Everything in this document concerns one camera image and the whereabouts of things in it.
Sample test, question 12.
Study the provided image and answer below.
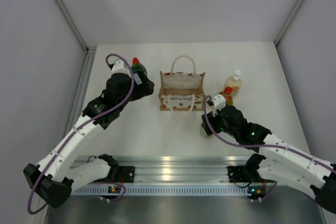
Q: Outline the green red-capped bottle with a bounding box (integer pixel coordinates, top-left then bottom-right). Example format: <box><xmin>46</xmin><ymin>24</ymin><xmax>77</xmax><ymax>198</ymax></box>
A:
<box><xmin>131</xmin><ymin>57</ymin><xmax>147</xmax><ymax>76</ymax></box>

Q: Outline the yellow dish soap bottle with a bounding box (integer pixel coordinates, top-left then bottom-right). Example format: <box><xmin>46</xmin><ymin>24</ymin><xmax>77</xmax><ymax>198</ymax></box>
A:
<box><xmin>219</xmin><ymin>87</ymin><xmax>233</xmax><ymax>106</ymax></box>

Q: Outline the cream pump soap bottle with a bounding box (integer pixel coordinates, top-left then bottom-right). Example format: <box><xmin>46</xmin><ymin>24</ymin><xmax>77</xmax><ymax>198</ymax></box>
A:
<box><xmin>225</xmin><ymin>68</ymin><xmax>243</xmax><ymax>99</ymax></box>

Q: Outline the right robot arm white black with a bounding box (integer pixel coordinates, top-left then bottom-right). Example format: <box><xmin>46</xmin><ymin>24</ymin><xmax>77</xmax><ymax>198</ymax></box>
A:
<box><xmin>201</xmin><ymin>106</ymin><xmax>335</xmax><ymax>213</ymax></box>

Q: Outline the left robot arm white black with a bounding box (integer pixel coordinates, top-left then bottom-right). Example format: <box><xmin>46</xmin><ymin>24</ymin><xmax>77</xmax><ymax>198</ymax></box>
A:
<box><xmin>24</xmin><ymin>69</ymin><xmax>154</xmax><ymax>208</ymax></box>

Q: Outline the watermelon print canvas bag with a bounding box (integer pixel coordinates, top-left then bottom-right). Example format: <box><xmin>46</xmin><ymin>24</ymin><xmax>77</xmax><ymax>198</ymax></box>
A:
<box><xmin>158</xmin><ymin>56</ymin><xmax>205</xmax><ymax>118</ymax></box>

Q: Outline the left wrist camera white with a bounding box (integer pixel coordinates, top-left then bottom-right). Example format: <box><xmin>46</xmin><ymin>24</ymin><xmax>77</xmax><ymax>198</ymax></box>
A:
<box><xmin>110</xmin><ymin>60</ymin><xmax>129</xmax><ymax>74</ymax></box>

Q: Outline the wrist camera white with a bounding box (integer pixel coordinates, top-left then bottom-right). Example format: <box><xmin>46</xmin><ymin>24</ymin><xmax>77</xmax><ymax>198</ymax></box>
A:
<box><xmin>206</xmin><ymin>93</ymin><xmax>226</xmax><ymax>117</ymax></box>
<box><xmin>110</xmin><ymin>60</ymin><xmax>129</xmax><ymax>74</ymax></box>

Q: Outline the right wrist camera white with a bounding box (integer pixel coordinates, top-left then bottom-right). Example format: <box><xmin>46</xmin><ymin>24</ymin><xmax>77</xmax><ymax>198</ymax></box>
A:
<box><xmin>206</xmin><ymin>93</ymin><xmax>226</xmax><ymax>117</ymax></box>

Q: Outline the left aluminium frame post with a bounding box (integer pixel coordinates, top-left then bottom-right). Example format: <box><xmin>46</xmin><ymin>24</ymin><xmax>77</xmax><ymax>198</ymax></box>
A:
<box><xmin>36</xmin><ymin>0</ymin><xmax>91</xmax><ymax>53</ymax></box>

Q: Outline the aluminium frame post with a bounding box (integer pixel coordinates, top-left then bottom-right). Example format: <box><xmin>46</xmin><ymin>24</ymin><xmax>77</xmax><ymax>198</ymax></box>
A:
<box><xmin>274</xmin><ymin>0</ymin><xmax>306</xmax><ymax>48</ymax></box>
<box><xmin>36</xmin><ymin>0</ymin><xmax>91</xmax><ymax>53</ymax></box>

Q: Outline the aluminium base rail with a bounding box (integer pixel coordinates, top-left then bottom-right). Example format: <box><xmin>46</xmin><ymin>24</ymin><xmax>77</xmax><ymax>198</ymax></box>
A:
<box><xmin>70</xmin><ymin>155</ymin><xmax>326</xmax><ymax>184</ymax></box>

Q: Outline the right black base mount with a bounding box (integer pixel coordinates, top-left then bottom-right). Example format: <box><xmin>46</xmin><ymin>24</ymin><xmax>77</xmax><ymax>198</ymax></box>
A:
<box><xmin>227</xmin><ymin>166</ymin><xmax>251</xmax><ymax>183</ymax></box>

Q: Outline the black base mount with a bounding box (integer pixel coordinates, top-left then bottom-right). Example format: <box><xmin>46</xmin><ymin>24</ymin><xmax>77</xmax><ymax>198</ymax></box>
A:
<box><xmin>114</xmin><ymin>166</ymin><xmax>135</xmax><ymax>184</ymax></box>
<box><xmin>227</xmin><ymin>166</ymin><xmax>251</xmax><ymax>183</ymax></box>

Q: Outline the slotted grey cable duct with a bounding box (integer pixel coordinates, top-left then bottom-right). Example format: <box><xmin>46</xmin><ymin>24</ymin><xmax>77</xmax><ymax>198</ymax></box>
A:
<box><xmin>71</xmin><ymin>185</ymin><xmax>251</xmax><ymax>196</ymax></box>

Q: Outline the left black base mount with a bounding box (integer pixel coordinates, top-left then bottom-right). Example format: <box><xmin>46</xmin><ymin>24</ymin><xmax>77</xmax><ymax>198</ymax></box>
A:
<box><xmin>114</xmin><ymin>166</ymin><xmax>135</xmax><ymax>184</ymax></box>

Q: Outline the right aluminium frame post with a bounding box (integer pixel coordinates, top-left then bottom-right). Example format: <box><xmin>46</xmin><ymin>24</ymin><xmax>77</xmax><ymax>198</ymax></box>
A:
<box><xmin>274</xmin><ymin>0</ymin><xmax>306</xmax><ymax>48</ymax></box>

